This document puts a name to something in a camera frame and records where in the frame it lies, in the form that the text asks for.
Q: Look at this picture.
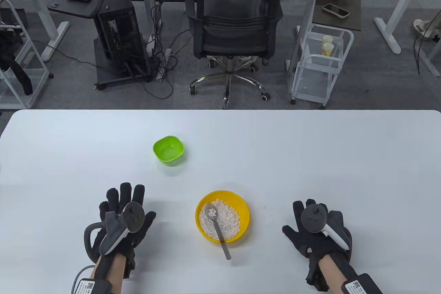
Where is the grey hand controller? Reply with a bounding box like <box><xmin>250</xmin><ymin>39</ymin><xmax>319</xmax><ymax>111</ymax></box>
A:
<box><xmin>301</xmin><ymin>204</ymin><xmax>350</xmax><ymax>251</ymax></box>
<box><xmin>84</xmin><ymin>202</ymin><xmax>145</xmax><ymax>264</ymax></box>

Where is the white rice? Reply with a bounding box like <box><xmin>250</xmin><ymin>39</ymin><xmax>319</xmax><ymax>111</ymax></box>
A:
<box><xmin>199</xmin><ymin>199</ymin><xmax>240</xmax><ymax>240</ymax></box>

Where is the black computer tower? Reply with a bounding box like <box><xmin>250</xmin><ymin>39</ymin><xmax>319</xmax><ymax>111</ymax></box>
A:
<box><xmin>98</xmin><ymin>7</ymin><xmax>147</xmax><ymax>67</ymax></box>

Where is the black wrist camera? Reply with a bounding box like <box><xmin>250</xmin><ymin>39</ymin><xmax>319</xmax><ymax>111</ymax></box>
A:
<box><xmin>71</xmin><ymin>278</ymin><xmax>113</xmax><ymax>294</ymax></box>
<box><xmin>341</xmin><ymin>273</ymin><xmax>383</xmax><ymax>294</ymax></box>

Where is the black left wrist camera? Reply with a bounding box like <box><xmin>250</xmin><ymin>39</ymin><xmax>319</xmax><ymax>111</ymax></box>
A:
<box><xmin>71</xmin><ymin>278</ymin><xmax>113</xmax><ymax>294</ymax></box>

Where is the dark brown board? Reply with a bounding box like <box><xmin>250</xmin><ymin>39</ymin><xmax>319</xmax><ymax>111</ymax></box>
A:
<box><xmin>312</xmin><ymin>0</ymin><xmax>362</xmax><ymax>31</ymax></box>

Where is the white power strip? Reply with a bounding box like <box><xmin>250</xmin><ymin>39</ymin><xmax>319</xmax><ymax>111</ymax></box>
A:
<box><xmin>157</xmin><ymin>48</ymin><xmax>172</xmax><ymax>81</ymax></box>

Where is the yellow bowl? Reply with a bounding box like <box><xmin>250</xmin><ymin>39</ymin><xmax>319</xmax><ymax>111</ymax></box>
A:
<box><xmin>195</xmin><ymin>190</ymin><xmax>250</xmax><ymax>243</ymax></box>

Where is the black cloth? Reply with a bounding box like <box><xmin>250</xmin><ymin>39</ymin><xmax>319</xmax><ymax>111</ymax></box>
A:
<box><xmin>0</xmin><ymin>27</ymin><xmax>33</xmax><ymax>95</ymax></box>

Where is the person's left hand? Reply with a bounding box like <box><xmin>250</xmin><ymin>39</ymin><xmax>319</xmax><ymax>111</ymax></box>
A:
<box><xmin>98</xmin><ymin>183</ymin><xmax>156</xmax><ymax>267</ymax></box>

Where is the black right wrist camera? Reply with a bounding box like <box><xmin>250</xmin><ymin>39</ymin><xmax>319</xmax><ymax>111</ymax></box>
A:
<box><xmin>341</xmin><ymin>273</ymin><xmax>383</xmax><ymax>294</ymax></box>

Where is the black cable bundle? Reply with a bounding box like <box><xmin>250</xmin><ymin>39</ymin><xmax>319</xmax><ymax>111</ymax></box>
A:
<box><xmin>143</xmin><ymin>0</ymin><xmax>193</xmax><ymax>100</ymax></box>

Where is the aluminium frame post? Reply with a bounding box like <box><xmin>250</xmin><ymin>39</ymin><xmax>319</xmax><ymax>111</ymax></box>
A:
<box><xmin>288</xmin><ymin>0</ymin><xmax>323</xmax><ymax>77</ymax></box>

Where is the metal spoon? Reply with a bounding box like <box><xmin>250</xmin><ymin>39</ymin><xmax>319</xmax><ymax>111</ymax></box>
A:
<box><xmin>205</xmin><ymin>204</ymin><xmax>232</xmax><ymax>260</ymax></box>

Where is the white rolling cart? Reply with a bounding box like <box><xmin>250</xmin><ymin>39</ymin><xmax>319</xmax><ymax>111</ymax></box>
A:
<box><xmin>289</xmin><ymin>23</ymin><xmax>355</xmax><ymax>108</ymax></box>
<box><xmin>0</xmin><ymin>0</ymin><xmax>54</xmax><ymax>109</ymax></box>

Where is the black mesh office chair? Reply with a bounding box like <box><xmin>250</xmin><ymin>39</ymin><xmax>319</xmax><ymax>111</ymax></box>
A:
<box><xmin>185</xmin><ymin>0</ymin><xmax>288</xmax><ymax>110</ymax></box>

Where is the person's left forearm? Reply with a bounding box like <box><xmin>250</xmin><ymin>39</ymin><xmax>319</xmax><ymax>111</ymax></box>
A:
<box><xmin>90</xmin><ymin>253</ymin><xmax>126</xmax><ymax>294</ymax></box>

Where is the small green dish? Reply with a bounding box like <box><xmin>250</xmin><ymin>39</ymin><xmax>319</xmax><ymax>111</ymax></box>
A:
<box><xmin>153</xmin><ymin>136</ymin><xmax>185</xmax><ymax>167</ymax></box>

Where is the smartphone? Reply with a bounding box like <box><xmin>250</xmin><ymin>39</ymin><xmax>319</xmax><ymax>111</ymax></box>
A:
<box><xmin>322</xmin><ymin>3</ymin><xmax>350</xmax><ymax>18</ymax></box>

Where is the person's right forearm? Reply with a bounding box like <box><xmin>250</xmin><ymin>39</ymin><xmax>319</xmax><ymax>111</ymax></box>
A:
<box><xmin>318</xmin><ymin>253</ymin><xmax>349</xmax><ymax>294</ymax></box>

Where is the person's right hand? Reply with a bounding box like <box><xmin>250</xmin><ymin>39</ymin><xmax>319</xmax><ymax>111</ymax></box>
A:
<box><xmin>282</xmin><ymin>199</ymin><xmax>352</xmax><ymax>261</ymax></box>

